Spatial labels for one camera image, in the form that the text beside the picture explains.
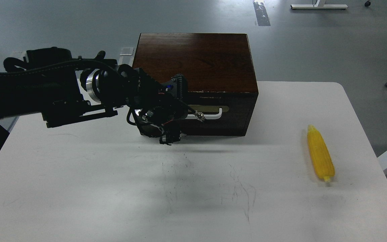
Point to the white drawer handle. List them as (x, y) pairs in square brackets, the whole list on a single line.
[(214, 116)]

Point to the white floor tape marks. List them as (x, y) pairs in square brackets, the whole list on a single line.
[(126, 57)]

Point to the dark wooden drawer front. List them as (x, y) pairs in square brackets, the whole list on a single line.
[(239, 103)]

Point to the grey floor tape strip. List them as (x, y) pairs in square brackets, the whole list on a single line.
[(262, 18)]

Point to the yellow corn cob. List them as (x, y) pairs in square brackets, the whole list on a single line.
[(320, 157)]

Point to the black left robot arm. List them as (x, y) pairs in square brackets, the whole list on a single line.
[(67, 90)]

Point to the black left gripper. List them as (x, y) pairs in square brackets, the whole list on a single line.
[(156, 107)]

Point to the dark wooden drawer cabinet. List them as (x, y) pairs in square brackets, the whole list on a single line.
[(211, 62)]

